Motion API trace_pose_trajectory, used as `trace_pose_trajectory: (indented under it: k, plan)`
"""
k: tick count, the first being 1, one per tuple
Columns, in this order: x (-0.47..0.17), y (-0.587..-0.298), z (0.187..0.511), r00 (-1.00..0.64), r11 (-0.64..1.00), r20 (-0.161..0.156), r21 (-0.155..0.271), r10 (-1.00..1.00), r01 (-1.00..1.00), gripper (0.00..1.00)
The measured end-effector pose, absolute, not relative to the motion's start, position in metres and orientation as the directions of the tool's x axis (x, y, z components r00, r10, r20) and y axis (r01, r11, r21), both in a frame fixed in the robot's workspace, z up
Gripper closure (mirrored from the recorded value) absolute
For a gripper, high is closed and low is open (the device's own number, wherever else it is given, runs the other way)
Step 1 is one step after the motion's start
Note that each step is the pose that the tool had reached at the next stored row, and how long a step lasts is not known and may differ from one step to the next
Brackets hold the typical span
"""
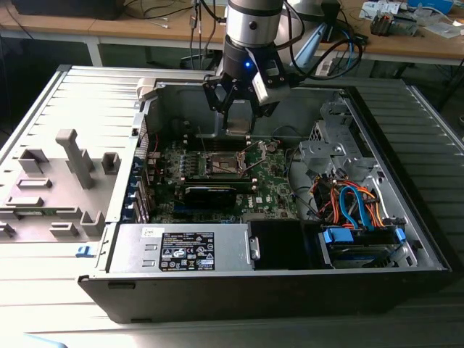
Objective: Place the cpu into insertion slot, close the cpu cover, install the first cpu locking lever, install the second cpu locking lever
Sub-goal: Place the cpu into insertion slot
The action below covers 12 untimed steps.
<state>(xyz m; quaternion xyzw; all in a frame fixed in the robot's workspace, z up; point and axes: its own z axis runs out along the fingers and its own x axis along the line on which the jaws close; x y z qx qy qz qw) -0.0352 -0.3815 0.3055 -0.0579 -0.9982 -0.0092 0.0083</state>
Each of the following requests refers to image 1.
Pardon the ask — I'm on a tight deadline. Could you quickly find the blue wire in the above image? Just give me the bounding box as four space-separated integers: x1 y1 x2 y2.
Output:
339 183 376 231

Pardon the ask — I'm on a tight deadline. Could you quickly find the black box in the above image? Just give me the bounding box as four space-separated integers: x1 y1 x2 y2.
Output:
10 0 123 21

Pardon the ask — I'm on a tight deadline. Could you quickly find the small white box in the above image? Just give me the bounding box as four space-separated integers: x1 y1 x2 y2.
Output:
314 57 334 77

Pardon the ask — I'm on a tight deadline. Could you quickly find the green motherboard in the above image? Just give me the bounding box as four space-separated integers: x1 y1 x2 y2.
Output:
146 139 302 224

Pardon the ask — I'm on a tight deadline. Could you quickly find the hard disk in blue carrier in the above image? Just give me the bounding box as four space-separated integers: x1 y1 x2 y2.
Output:
318 224 407 270

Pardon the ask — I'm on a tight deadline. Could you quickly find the green RAM stick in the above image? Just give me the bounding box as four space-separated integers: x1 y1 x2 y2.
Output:
16 207 79 218

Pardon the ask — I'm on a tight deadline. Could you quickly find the grey parts rack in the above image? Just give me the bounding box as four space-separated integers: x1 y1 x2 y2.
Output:
0 128 123 244

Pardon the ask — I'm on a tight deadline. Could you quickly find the black graphics card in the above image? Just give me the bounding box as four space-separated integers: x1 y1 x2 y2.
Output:
183 185 239 210

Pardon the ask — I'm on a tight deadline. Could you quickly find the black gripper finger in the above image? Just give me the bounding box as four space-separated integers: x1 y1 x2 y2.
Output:
202 75 240 134
249 88 280 132

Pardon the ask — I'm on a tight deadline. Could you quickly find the finned heat sink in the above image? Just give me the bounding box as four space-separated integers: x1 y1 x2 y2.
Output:
369 9 394 37

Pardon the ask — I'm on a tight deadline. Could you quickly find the long wooden desk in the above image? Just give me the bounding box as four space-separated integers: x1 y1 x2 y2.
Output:
0 0 464 68

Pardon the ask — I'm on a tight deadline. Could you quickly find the metal drive cage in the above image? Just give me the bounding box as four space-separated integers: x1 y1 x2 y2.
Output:
299 101 380 182

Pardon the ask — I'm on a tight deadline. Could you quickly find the grey metal device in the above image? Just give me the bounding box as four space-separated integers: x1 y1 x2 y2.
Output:
393 12 418 37

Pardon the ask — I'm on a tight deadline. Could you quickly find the grey power supply unit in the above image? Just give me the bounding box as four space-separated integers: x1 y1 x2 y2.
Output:
107 223 262 275

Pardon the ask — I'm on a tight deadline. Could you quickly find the metal socket cover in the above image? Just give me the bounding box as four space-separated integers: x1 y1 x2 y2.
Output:
237 139 272 173

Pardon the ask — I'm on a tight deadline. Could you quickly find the white printed paper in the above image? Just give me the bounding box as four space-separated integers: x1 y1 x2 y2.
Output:
362 0 402 17

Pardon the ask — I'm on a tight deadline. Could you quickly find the CPU socket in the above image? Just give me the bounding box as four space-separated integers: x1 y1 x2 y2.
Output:
202 149 252 179

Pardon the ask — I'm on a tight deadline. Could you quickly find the black camera cable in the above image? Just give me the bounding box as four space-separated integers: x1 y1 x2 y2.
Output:
284 1 365 79

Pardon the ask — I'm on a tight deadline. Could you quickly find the blue box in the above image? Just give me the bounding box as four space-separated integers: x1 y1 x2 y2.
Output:
407 0 454 14

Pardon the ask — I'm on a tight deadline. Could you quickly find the clear plastic bag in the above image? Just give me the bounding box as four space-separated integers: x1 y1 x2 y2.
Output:
416 14 464 40

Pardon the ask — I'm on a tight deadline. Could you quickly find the black monitor stand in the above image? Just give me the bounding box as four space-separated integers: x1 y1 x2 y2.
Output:
320 0 344 44

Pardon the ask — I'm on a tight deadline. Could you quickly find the black PC case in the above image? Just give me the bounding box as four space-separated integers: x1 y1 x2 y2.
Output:
78 74 454 326

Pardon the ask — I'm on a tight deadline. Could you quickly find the wire locking lever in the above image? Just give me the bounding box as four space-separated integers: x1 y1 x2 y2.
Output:
197 125 210 160

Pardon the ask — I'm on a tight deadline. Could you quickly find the orange wire bundle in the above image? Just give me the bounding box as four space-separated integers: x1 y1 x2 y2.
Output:
310 176 388 228

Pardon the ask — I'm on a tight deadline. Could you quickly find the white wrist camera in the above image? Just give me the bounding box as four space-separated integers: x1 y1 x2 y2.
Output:
251 70 291 107

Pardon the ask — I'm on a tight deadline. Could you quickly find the blue hanging cable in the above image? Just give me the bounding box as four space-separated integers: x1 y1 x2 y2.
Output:
340 28 360 78

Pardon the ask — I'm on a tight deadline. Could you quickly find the silver CPU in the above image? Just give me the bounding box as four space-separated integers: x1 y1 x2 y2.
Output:
226 116 254 136

